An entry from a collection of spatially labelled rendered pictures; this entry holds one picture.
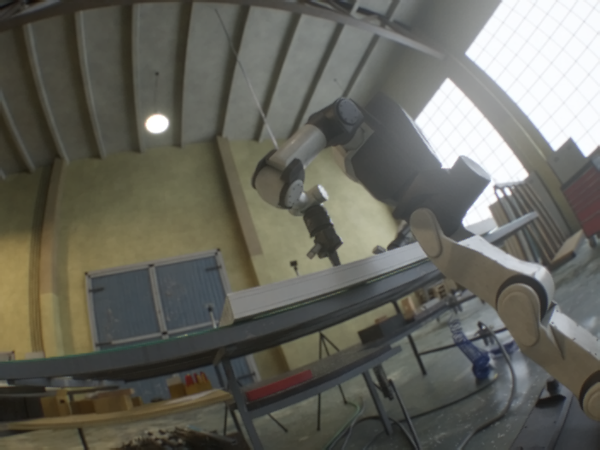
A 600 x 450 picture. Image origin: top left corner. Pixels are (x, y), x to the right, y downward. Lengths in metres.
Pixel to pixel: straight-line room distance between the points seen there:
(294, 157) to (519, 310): 0.67
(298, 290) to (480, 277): 0.50
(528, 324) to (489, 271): 0.18
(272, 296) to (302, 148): 0.41
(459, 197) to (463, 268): 0.19
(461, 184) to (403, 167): 0.19
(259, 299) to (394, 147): 0.59
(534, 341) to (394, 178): 0.59
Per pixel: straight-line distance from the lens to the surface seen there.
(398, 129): 0.89
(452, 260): 0.77
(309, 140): 0.76
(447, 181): 0.77
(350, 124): 0.82
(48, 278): 8.47
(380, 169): 0.86
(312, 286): 0.82
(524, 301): 0.69
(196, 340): 0.76
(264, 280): 7.49
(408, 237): 1.30
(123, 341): 7.52
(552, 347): 0.75
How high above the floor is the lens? 0.74
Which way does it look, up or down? 23 degrees up
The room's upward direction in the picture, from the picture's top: 22 degrees counter-clockwise
